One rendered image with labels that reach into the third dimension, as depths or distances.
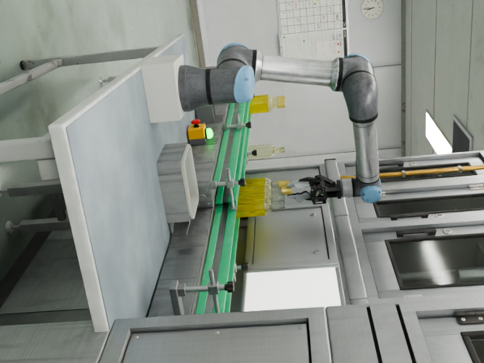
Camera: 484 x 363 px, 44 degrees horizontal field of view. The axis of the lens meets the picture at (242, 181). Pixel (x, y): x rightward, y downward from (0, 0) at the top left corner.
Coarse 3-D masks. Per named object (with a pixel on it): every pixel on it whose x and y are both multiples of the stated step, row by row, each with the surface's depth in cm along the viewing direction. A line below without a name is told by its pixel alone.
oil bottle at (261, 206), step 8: (240, 200) 230; (248, 200) 229; (256, 200) 229; (264, 200) 228; (240, 208) 227; (248, 208) 227; (256, 208) 227; (264, 208) 227; (240, 216) 229; (248, 216) 229
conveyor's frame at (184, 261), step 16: (224, 112) 288; (208, 160) 237; (208, 176) 222; (208, 208) 220; (192, 224) 210; (208, 224) 209; (176, 240) 201; (192, 240) 200; (176, 256) 192; (192, 256) 191; (176, 272) 183; (192, 272) 182; (160, 288) 177; (160, 304) 170; (192, 304) 169
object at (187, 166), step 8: (184, 152) 198; (184, 160) 193; (192, 160) 209; (184, 168) 192; (192, 168) 210; (184, 176) 193; (192, 176) 211; (184, 184) 196; (192, 184) 212; (192, 192) 214; (192, 200) 212; (192, 208) 207; (192, 216) 200
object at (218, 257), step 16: (240, 176) 246; (224, 208) 223; (224, 224) 212; (224, 240) 201; (208, 256) 193; (224, 256) 192; (208, 272) 185; (224, 272) 184; (208, 304) 171; (224, 304) 169
